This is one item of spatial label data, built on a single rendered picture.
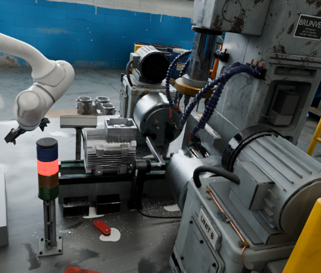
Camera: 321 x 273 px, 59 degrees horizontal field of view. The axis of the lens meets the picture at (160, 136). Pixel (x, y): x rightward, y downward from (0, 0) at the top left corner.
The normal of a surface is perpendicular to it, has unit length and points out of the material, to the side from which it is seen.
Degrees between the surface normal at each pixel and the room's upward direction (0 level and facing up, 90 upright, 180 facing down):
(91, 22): 90
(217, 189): 0
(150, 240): 0
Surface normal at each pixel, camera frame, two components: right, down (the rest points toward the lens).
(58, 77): 0.77, 0.12
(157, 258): 0.14, -0.89
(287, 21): 0.29, 0.45
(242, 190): -0.95, 0.00
